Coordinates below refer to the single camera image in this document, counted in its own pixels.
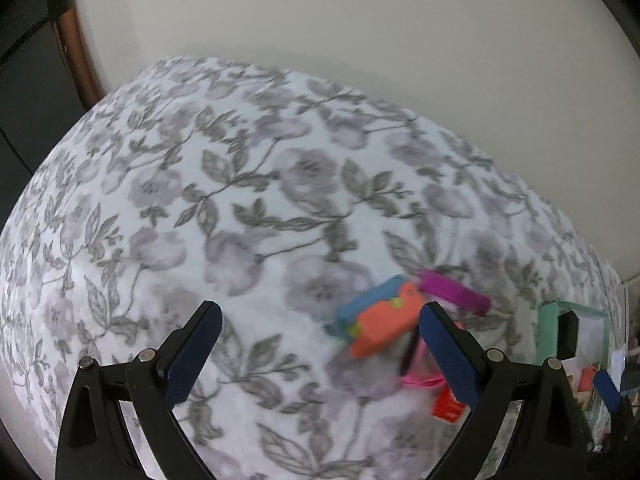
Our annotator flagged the orange and blue toy camera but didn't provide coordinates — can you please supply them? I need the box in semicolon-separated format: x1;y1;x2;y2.
325;275;426;359

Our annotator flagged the brown wooden trim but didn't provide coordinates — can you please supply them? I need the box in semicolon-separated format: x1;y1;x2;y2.
52;7;106;108

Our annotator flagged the black cube box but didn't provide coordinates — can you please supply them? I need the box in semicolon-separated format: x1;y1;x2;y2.
557;311;580;361

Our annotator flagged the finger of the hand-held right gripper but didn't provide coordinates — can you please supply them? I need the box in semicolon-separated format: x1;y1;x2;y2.
594;369;633;421

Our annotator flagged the pink watch band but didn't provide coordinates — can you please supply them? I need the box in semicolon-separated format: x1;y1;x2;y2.
398;332;448;391

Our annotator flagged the white glue bottle red label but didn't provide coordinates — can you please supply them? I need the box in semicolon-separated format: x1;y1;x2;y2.
430;385;468;425

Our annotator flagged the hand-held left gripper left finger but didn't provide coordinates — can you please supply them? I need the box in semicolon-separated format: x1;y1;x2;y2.
55;300;223;480

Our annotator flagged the dark cabinet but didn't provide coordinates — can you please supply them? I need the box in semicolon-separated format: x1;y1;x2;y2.
0;0;96;231

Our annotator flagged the grey floral blanket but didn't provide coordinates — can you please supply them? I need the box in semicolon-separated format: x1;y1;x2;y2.
0;56;626;480

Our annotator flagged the magenta rectangular case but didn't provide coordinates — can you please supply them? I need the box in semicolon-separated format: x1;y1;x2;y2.
417;269;492;317

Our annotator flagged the teal shallow box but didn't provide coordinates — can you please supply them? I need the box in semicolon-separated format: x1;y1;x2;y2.
537;300;626;456

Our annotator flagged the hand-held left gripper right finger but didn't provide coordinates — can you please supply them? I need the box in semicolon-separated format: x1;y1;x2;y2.
419;301;593;480

